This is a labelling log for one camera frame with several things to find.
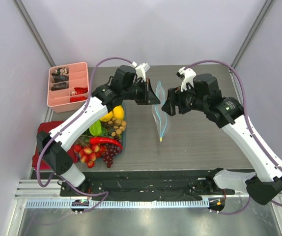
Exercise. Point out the pink compartment organizer box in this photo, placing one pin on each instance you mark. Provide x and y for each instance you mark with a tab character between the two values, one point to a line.
67	87

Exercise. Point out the yellow lemon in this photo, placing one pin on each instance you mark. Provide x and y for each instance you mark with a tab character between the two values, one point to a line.
118	112

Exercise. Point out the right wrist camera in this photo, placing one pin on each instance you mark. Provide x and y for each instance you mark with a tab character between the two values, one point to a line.
187	76

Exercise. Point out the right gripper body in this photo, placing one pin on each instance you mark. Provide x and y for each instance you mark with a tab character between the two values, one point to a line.
177	100

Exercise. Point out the purple grape bunch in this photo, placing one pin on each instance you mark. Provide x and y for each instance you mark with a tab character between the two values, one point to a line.
111	152

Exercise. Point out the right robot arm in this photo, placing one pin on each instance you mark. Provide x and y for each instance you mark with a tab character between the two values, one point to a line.
202	93

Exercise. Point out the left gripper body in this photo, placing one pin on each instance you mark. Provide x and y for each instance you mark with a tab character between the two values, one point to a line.
139	92

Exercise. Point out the red chili pepper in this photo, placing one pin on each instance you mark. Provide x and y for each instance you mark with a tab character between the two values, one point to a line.
104	140

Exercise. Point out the teal food tray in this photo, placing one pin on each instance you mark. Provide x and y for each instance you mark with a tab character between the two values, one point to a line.
84	138

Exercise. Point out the brown longan bunch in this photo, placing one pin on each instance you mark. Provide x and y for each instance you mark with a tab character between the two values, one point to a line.
116	127

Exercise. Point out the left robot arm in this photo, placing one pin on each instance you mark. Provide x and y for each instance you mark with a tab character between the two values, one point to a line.
128	83

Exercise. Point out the yellow pear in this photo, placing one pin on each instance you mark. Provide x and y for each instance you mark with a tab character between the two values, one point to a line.
107	117

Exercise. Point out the green starfruit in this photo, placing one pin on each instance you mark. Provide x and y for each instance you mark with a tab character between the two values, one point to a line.
96	128

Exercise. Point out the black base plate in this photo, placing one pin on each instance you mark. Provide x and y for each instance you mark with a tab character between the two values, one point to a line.
148	186

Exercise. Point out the white cable duct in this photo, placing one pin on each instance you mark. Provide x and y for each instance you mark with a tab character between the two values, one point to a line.
79	204

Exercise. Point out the clear zip top bag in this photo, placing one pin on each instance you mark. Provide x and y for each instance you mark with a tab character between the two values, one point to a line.
160	117

